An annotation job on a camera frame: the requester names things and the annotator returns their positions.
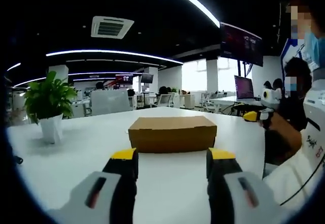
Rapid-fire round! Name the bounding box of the green potted plant white pot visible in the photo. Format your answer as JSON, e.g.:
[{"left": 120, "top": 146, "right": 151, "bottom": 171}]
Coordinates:
[{"left": 23, "top": 71, "right": 78, "bottom": 145}]

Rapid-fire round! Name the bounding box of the white mesh office chair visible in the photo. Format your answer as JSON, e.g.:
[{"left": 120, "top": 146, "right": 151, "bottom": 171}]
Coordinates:
[{"left": 156, "top": 93, "right": 176, "bottom": 108}]

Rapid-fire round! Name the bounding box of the white office desk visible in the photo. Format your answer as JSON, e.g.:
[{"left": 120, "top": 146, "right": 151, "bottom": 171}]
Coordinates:
[{"left": 210, "top": 95, "right": 263, "bottom": 113}]

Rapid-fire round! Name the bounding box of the small red background screen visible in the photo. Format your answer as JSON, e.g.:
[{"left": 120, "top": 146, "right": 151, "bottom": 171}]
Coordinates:
[{"left": 115, "top": 74, "right": 134, "bottom": 85}]

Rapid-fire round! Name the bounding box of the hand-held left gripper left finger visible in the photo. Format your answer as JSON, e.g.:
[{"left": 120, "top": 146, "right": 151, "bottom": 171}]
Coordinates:
[{"left": 47, "top": 147, "right": 140, "bottom": 224}]

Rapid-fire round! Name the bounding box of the person's right hand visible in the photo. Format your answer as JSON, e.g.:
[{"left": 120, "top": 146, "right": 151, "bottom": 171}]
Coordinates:
[{"left": 264, "top": 111, "right": 303, "bottom": 160}]

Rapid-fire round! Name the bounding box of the white ceiling air vent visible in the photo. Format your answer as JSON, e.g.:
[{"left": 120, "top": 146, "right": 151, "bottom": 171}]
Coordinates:
[{"left": 90, "top": 15, "right": 135, "bottom": 39}]

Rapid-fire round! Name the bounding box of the white low cabinet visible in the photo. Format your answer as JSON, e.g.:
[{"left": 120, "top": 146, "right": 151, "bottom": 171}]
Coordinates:
[{"left": 183, "top": 94, "right": 196, "bottom": 109}]

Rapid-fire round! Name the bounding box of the large dark hanging screen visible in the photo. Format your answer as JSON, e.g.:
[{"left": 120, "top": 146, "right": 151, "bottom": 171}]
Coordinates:
[{"left": 219, "top": 21, "right": 264, "bottom": 68}]

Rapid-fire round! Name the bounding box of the thin black cable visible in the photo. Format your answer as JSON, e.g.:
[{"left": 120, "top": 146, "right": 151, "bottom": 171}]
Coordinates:
[{"left": 279, "top": 155, "right": 325, "bottom": 207}]

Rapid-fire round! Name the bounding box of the person's dark-haired head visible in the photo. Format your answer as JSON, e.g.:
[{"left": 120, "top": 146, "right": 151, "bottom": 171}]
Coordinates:
[{"left": 283, "top": 56, "right": 313, "bottom": 131}]

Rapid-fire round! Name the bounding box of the laptop with purple screen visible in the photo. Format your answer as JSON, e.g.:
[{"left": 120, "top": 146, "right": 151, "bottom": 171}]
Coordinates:
[{"left": 234, "top": 74, "right": 255, "bottom": 101}]

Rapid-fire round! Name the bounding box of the brown cardboard shoe box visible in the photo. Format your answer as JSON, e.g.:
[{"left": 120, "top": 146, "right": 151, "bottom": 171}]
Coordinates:
[{"left": 127, "top": 115, "right": 218, "bottom": 154}]

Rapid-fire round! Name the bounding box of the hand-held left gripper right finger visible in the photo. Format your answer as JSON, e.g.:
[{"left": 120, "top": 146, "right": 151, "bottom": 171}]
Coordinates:
[{"left": 206, "top": 147, "right": 286, "bottom": 224}]

